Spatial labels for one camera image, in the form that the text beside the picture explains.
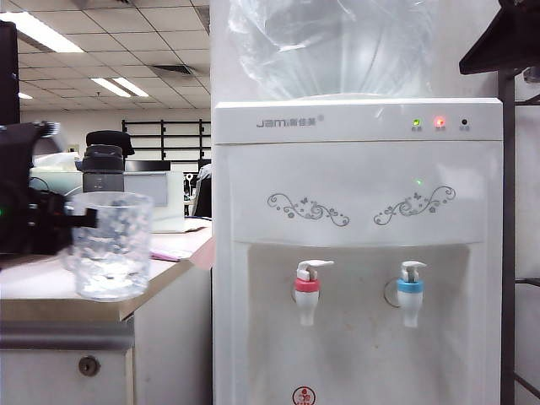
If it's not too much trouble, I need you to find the black computer monitor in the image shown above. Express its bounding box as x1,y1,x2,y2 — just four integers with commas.
0,20,21,127

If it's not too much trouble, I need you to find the white frosted desk partition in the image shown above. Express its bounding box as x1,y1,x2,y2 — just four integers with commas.
121,170,186,234

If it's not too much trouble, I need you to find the thin desk cable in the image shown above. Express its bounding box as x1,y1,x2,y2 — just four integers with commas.
29,176,64,197

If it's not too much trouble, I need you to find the white water dispenser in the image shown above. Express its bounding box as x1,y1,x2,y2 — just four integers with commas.
213,97,505,405

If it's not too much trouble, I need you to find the red hot water tap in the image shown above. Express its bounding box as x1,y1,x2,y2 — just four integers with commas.
294,260,335,328

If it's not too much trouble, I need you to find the blue cold water tap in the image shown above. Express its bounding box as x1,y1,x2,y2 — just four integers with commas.
396,260,428,329

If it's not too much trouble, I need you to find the dark office chair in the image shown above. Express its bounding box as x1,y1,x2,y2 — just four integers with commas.
192,159,213,219

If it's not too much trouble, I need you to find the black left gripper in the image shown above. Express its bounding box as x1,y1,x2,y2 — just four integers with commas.
0,187,99,257

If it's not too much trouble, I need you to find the grey thermos with black lid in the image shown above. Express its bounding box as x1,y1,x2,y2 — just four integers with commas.
75,130,136,197

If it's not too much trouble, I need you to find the black wall rack frame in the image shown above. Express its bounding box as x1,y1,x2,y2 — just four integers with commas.
121,119,212,161

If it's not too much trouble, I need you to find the dark metal shelf rack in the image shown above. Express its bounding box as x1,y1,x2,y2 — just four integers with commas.
497,69,540,405

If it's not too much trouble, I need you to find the white plastic bag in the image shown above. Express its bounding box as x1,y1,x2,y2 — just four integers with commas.
32,152,84,172

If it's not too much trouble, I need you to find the clear water jug in plastic bag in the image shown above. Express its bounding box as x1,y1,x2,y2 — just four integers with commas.
227,0,438,102

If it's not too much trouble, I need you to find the black bar on partition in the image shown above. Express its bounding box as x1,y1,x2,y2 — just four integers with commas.
124,159,172,173

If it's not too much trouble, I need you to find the clear plastic mug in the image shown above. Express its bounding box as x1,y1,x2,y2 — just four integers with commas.
62,192,155,301

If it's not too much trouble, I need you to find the pink paper booklet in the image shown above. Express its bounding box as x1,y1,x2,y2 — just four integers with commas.
149,248,195,263

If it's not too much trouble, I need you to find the round metal drawer lock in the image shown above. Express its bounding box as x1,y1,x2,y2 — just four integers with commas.
78,356,101,377

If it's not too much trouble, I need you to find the ceiling air vent grille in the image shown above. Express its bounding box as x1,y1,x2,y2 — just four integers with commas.
151,63,193,77

